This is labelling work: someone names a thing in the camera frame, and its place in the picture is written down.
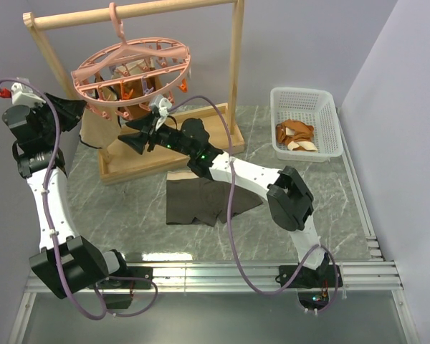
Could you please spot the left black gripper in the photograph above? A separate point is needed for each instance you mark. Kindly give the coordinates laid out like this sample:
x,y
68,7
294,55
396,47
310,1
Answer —
x,y
70,110

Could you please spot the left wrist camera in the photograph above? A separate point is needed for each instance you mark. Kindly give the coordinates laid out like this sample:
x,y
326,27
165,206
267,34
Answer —
x,y
20,93

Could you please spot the aluminium mounting rail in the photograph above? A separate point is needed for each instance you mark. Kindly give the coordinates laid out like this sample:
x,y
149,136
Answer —
x,y
267,276

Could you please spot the beige hanging underwear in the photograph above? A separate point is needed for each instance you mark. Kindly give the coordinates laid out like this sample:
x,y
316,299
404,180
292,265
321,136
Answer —
x,y
98,132

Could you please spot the pink round clip hanger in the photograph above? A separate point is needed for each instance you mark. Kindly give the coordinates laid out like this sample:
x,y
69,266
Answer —
x,y
132,72

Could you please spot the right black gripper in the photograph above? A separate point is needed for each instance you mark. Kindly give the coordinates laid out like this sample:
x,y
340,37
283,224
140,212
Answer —
x,y
148,135

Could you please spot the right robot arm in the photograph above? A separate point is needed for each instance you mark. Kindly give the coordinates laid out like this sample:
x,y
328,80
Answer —
x,y
289,199

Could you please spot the wooden clothes rack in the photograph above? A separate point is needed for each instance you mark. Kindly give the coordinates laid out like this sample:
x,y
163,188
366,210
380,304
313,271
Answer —
x,y
118,162

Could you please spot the dark grey underwear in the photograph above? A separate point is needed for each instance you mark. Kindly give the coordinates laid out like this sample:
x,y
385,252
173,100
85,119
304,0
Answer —
x,y
194,200

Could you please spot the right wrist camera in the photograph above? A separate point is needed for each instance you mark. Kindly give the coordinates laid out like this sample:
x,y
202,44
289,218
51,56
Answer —
x,y
162,105

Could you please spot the white plastic basket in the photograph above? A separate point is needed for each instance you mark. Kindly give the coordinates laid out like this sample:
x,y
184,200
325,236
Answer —
x,y
311,107

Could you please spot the orange underwear in basket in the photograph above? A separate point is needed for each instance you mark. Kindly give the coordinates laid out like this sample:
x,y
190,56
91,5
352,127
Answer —
x,y
295,136

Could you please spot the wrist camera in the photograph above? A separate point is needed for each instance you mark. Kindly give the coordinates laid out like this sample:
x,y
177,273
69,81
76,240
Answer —
x,y
20,93
162,105

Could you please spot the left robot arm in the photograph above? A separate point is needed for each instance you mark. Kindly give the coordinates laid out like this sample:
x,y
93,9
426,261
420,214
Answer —
x,y
62,251

